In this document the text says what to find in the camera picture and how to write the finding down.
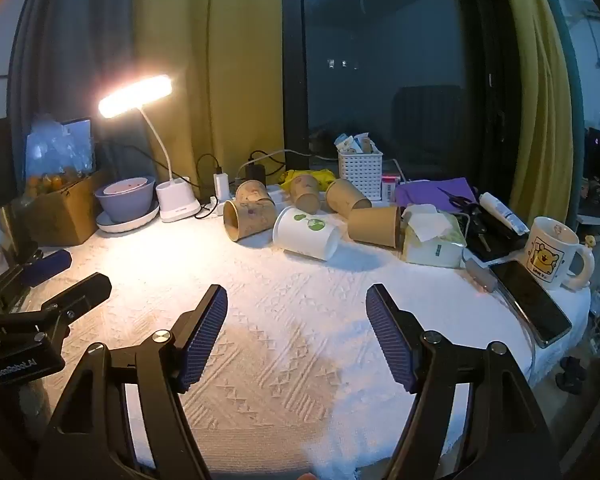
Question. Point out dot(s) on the yellow plastic bag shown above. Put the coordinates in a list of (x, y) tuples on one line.
[(325, 177)]

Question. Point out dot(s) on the white tube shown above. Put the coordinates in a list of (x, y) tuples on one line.
[(502, 211)]

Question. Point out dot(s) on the white charger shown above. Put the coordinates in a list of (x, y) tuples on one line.
[(222, 186)]

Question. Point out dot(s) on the pink bowl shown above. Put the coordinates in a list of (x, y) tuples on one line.
[(125, 187)]

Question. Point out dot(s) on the yellow curtain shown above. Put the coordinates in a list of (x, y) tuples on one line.
[(220, 60), (535, 85)]

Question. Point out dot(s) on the brown paper cup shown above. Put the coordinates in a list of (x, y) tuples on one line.
[(306, 195), (252, 217), (252, 191), (347, 199), (375, 227)]

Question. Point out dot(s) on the black smartphone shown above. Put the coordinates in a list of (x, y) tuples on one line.
[(530, 302)]

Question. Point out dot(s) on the purple bowl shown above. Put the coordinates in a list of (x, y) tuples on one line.
[(125, 206)]

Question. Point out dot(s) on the tissue pack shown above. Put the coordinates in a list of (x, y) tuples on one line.
[(432, 245)]

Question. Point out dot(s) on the grey curtain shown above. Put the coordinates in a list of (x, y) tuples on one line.
[(75, 50)]

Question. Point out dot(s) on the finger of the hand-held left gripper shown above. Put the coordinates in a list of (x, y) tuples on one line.
[(85, 292), (50, 265)]

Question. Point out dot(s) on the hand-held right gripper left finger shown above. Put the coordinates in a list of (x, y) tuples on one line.
[(205, 340)]

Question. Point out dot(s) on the grey adapter hub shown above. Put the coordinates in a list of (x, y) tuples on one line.
[(480, 274)]

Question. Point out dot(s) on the black chair wheel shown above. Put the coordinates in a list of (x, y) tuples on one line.
[(572, 372)]

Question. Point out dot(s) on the black scissors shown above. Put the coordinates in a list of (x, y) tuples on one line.
[(460, 200)]

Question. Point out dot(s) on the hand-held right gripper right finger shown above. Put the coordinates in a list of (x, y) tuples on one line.
[(390, 340)]

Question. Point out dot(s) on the red and white box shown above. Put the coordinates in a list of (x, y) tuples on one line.
[(390, 187)]

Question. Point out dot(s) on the white slotted basket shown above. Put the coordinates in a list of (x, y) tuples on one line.
[(360, 175)]

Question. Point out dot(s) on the white paper cup green print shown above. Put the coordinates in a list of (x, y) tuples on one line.
[(305, 232)]

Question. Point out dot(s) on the black pouch with keys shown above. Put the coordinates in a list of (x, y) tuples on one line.
[(495, 240)]

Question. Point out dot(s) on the white cartoon mug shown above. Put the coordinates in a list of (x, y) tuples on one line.
[(547, 255)]

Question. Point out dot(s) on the cardboard box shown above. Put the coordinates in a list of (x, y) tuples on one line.
[(65, 215)]

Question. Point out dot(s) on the white desk lamp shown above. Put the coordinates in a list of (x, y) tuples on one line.
[(177, 200)]

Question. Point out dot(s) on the white textured tablecloth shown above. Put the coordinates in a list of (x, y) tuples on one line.
[(290, 310)]

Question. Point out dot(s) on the purple cloth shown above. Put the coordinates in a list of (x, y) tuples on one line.
[(425, 192)]

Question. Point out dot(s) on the black charger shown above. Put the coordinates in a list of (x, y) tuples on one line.
[(255, 175)]

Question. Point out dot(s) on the white plate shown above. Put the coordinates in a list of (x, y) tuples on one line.
[(130, 224)]

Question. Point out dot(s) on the bunch of small oranges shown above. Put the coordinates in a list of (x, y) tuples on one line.
[(55, 180)]

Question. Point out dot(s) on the clear plastic bag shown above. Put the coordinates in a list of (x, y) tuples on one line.
[(50, 147)]

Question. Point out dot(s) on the bunch of small packets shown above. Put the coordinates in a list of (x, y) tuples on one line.
[(355, 144)]

